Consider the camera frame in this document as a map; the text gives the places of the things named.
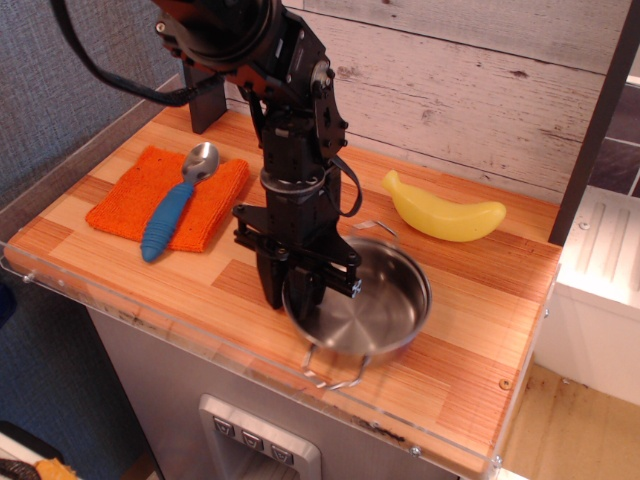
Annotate orange object at corner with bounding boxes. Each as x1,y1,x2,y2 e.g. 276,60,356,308
34,458,79,480

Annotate yellow plastic banana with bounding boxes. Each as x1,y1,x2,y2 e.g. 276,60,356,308
382,170,507,243

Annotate clear acrylic edge guard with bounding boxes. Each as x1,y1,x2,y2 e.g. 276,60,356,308
5,229,561,479

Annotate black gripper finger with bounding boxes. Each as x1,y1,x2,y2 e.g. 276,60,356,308
256,252,288,310
289,267,326,320

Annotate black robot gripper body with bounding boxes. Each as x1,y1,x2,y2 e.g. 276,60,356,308
233,174,362,298

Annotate silver ice dispenser panel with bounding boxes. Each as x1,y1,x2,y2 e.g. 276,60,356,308
198,394,322,479

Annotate orange knitted rag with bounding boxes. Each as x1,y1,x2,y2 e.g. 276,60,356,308
86,146,250,253

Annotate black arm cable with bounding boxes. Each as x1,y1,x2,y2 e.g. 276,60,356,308
47,0,363,218

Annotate white toy sink unit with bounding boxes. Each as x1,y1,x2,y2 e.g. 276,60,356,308
531,74,640,407

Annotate grey toy fridge cabinet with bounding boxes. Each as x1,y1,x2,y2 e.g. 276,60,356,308
89,309,454,479

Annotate blue handled metal spoon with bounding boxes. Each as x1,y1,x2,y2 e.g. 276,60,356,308
140,142,220,263

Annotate dark brown right post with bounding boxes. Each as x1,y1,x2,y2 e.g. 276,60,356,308
548,0,639,246

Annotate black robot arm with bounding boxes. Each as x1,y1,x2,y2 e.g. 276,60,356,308
160,1,361,318

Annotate silver steel pan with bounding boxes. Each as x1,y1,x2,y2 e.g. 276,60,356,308
282,220,433,390

